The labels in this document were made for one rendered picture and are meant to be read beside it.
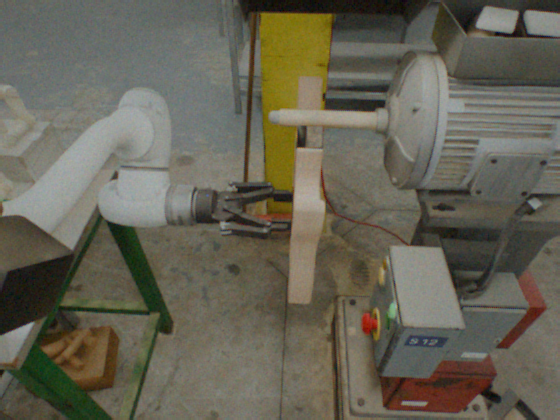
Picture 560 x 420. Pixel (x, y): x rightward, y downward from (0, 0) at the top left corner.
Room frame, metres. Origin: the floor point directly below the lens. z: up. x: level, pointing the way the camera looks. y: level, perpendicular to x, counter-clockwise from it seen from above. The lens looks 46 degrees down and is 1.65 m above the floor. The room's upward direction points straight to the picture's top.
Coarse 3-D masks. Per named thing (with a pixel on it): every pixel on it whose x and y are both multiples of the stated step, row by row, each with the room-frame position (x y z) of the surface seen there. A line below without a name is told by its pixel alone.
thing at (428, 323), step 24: (408, 264) 0.39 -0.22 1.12; (432, 264) 0.39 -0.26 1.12; (384, 288) 0.38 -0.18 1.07; (408, 288) 0.34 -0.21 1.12; (432, 288) 0.34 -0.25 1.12; (384, 312) 0.34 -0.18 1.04; (408, 312) 0.30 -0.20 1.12; (432, 312) 0.30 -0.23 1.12; (456, 312) 0.30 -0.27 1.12; (384, 336) 0.31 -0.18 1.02; (408, 336) 0.28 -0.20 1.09; (432, 336) 0.27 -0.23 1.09; (456, 336) 0.27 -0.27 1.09; (384, 360) 0.28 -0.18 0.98; (408, 360) 0.28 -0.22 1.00; (432, 360) 0.27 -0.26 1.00
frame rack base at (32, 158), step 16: (32, 128) 0.83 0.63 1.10; (48, 128) 0.84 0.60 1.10; (16, 144) 0.76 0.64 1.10; (32, 144) 0.77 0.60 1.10; (48, 144) 0.81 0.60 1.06; (0, 160) 0.72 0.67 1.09; (16, 160) 0.71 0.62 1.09; (32, 160) 0.74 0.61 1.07; (48, 160) 0.79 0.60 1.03; (16, 176) 0.72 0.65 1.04; (32, 176) 0.72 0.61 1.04
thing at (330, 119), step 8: (280, 112) 0.63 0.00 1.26; (288, 112) 0.63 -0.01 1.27; (296, 112) 0.63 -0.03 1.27; (304, 112) 0.63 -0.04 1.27; (312, 112) 0.63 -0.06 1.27; (320, 112) 0.63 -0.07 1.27; (328, 112) 0.63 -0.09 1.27; (336, 112) 0.63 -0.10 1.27; (344, 112) 0.63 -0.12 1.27; (352, 112) 0.63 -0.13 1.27; (360, 112) 0.63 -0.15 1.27; (368, 112) 0.63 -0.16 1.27; (280, 120) 0.62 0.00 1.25; (288, 120) 0.62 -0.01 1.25; (296, 120) 0.62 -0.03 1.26; (304, 120) 0.62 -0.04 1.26; (312, 120) 0.62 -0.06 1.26; (320, 120) 0.62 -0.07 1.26; (328, 120) 0.62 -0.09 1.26; (336, 120) 0.62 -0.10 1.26; (344, 120) 0.62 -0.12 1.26; (352, 120) 0.62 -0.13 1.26; (360, 120) 0.62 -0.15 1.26; (368, 120) 0.62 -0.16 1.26; (376, 120) 0.62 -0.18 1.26; (360, 128) 0.62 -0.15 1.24; (368, 128) 0.62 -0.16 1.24
